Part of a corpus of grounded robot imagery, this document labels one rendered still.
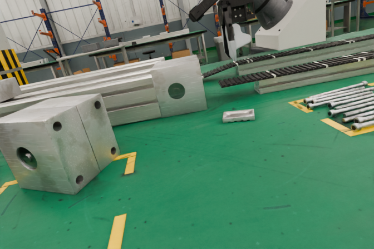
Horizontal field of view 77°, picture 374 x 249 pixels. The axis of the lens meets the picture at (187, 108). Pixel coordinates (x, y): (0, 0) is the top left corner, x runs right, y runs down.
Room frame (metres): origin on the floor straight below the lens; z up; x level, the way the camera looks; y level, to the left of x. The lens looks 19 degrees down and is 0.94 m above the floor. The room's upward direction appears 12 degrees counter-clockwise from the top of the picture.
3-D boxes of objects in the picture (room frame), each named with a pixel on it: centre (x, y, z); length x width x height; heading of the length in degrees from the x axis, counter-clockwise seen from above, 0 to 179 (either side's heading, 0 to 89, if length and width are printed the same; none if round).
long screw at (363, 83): (0.37, -0.26, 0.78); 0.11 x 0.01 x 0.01; 95
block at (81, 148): (0.31, 0.17, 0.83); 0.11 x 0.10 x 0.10; 155
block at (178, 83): (0.49, 0.00, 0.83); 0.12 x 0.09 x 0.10; 177
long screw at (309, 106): (0.33, -0.24, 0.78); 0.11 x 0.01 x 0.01; 94
